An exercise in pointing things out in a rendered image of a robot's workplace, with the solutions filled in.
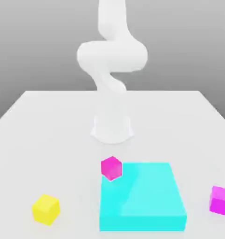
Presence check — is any small pink cube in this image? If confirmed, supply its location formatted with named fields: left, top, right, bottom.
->
left=101, top=156, right=123, bottom=182

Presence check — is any small yellow cube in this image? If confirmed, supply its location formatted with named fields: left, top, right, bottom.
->
left=31, top=193, right=61, bottom=226

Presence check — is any small magenta cube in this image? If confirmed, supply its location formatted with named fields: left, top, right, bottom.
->
left=209, top=185, right=225, bottom=217

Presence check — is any large cyan box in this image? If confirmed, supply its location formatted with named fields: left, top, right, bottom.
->
left=99, top=162, right=188, bottom=232

